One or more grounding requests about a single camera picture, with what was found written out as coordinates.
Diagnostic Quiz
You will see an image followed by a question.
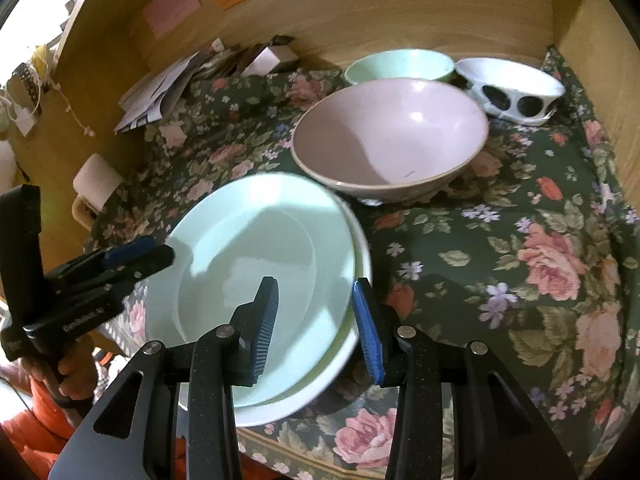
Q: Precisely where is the person's left hand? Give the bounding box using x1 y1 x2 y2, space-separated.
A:
54 345 98 402

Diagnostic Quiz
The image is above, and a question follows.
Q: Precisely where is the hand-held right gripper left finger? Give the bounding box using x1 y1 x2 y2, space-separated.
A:
50 276 280 480

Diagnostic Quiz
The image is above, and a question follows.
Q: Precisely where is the white plate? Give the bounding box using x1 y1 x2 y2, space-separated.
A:
235 200 373 428

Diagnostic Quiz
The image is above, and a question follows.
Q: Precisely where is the pink bowl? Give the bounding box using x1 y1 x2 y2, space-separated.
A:
291 78 490 204

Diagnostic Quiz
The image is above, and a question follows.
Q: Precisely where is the person's orange clothing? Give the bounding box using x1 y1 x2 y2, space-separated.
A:
0 375 91 480

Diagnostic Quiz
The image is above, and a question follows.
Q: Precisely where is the light green bowl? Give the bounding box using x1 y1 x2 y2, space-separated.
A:
345 49 456 86

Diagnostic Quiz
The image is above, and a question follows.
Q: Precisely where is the folded white card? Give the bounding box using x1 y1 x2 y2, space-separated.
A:
242 45 296 77

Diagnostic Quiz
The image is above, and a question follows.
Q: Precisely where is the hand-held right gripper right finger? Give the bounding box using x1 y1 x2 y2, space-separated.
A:
352 278 578 480

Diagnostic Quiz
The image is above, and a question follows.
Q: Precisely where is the pink sticky note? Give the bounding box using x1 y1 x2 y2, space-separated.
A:
143 0 203 38

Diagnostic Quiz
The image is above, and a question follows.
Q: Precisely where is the dark floral tablecloth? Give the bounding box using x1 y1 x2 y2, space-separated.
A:
82 45 640 480

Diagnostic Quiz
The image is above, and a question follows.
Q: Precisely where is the yellow headband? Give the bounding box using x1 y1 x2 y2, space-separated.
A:
25 45 56 68

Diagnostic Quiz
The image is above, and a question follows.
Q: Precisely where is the white cable with connector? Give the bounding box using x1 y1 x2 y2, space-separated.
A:
50 75 97 137

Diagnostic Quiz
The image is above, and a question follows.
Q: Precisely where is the white bowl with black spots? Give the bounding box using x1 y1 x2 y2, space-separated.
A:
454 57 566 126

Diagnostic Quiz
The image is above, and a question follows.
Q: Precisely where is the light green plate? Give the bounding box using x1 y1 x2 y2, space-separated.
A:
144 172 357 408

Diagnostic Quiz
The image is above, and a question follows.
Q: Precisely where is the stack of white papers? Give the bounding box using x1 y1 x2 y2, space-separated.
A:
114 50 221 135

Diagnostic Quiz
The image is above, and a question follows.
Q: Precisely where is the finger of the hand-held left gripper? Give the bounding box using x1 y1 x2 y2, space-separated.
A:
47 236 157 281
100 245 176 286

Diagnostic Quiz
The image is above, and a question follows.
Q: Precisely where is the brown lace headband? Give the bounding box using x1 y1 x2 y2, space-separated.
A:
10 60 41 106

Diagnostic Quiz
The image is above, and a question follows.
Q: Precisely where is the beige mug with white lid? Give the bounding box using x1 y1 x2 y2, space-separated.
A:
71 154 125 231

